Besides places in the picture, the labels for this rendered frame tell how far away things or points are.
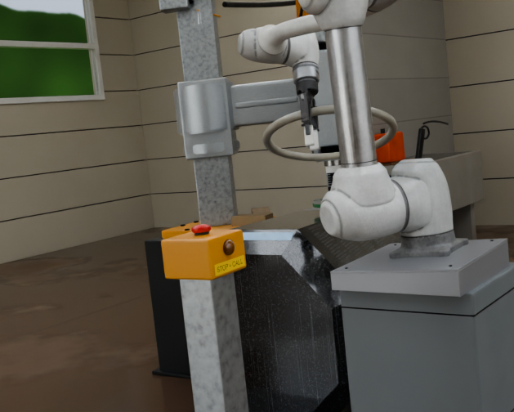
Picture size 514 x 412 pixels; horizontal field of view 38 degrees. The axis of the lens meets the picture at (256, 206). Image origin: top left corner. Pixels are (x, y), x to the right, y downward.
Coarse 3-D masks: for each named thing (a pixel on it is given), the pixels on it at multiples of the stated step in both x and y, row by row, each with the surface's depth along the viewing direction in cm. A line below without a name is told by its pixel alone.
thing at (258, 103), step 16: (288, 80) 395; (176, 96) 399; (192, 96) 391; (208, 96) 390; (240, 96) 397; (256, 96) 396; (272, 96) 396; (288, 96) 395; (176, 112) 404; (192, 112) 392; (208, 112) 391; (224, 112) 394; (240, 112) 398; (256, 112) 397; (272, 112) 397; (288, 112) 396; (192, 128) 394; (208, 128) 392
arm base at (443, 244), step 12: (408, 240) 216; (420, 240) 213; (432, 240) 212; (444, 240) 213; (456, 240) 217; (396, 252) 218; (408, 252) 215; (420, 252) 213; (432, 252) 211; (444, 252) 209
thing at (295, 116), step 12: (312, 108) 252; (324, 108) 251; (372, 108) 255; (276, 120) 260; (288, 120) 256; (384, 120) 260; (264, 132) 269; (264, 144) 276; (384, 144) 282; (288, 156) 290; (300, 156) 292; (312, 156) 294; (324, 156) 295; (336, 156) 294
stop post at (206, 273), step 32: (192, 256) 144; (224, 256) 146; (192, 288) 148; (224, 288) 149; (192, 320) 149; (224, 320) 149; (192, 352) 150; (224, 352) 148; (192, 384) 152; (224, 384) 148
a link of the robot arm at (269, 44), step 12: (372, 12) 217; (288, 24) 238; (300, 24) 235; (312, 24) 233; (240, 36) 250; (252, 36) 248; (264, 36) 246; (276, 36) 241; (288, 36) 240; (240, 48) 250; (252, 48) 248; (264, 48) 247; (276, 48) 247; (252, 60) 254; (264, 60) 253; (276, 60) 253
